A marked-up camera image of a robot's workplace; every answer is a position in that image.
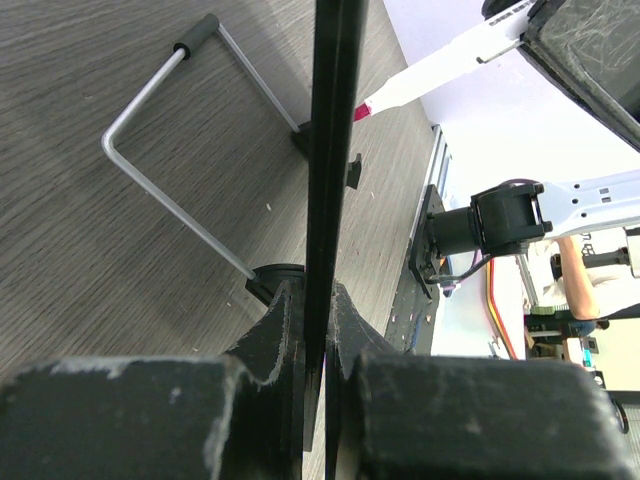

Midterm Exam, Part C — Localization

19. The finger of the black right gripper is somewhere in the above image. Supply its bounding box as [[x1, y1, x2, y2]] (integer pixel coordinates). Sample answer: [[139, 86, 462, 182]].
[[521, 0, 639, 150]]

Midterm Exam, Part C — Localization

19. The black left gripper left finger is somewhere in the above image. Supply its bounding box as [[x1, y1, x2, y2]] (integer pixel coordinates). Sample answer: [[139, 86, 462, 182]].
[[1, 281, 304, 479]]

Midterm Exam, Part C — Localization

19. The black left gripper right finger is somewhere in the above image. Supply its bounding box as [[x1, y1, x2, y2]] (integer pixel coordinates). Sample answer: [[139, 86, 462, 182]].
[[325, 284, 635, 479]]

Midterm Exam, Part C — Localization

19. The pink capped white marker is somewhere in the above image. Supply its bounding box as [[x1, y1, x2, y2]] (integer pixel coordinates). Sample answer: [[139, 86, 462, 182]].
[[354, 1, 534, 121]]

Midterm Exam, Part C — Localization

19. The white whiteboard black frame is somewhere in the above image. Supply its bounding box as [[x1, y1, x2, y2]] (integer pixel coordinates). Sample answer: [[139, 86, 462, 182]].
[[302, 1, 369, 452]]

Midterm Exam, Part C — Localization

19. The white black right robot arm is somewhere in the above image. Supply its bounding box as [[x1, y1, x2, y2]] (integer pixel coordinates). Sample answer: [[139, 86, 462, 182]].
[[414, 1, 639, 258]]

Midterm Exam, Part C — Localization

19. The person in background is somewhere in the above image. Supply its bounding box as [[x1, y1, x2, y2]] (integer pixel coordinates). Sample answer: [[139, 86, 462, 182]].
[[527, 228, 639, 337]]

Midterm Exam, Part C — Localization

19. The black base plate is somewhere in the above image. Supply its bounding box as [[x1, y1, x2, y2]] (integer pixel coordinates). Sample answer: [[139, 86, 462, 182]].
[[384, 184, 444, 355]]

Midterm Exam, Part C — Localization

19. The metal wire whiteboard stand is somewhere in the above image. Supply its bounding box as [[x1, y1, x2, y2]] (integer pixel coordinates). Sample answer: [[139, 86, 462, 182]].
[[100, 13, 305, 304]]

